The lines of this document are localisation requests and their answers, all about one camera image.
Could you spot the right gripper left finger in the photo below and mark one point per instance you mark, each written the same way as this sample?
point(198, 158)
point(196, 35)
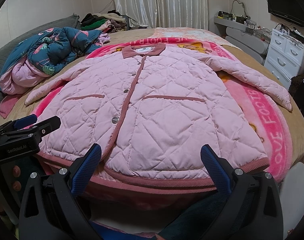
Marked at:
point(49, 209)

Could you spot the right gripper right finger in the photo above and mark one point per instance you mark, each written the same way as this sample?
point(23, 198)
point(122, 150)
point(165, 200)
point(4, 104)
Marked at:
point(252, 209)

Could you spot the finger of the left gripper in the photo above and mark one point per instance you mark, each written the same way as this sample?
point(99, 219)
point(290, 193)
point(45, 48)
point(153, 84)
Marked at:
point(25, 121)
point(47, 126)

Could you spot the pink quilted jacket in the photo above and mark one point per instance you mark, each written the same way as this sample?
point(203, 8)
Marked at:
point(157, 119)

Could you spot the pile of folded clothes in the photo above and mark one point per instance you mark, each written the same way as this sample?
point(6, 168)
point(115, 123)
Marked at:
point(109, 22)

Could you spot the tan bed sheet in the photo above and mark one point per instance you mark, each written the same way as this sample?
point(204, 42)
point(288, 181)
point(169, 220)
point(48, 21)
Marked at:
point(295, 120)

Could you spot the blue flamingo comforter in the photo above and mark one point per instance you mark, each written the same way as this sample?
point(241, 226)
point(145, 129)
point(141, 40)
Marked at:
point(45, 54)

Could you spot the grey headboard cushion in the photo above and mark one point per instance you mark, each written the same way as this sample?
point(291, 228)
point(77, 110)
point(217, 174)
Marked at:
point(5, 51)

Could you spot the pink cartoon fleece blanket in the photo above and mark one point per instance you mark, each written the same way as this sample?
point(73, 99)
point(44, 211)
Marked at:
point(261, 119)

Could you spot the white drawer cabinet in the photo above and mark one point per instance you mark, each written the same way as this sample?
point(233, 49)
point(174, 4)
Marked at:
point(285, 57)

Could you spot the light pink patterned blanket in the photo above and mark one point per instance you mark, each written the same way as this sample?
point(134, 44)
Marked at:
point(190, 33)

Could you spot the white striped curtain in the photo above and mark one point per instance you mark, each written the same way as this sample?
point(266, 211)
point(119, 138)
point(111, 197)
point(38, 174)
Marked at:
point(165, 13)

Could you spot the black flat television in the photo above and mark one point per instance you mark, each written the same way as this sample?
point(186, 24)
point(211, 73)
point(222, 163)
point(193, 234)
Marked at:
point(288, 10)

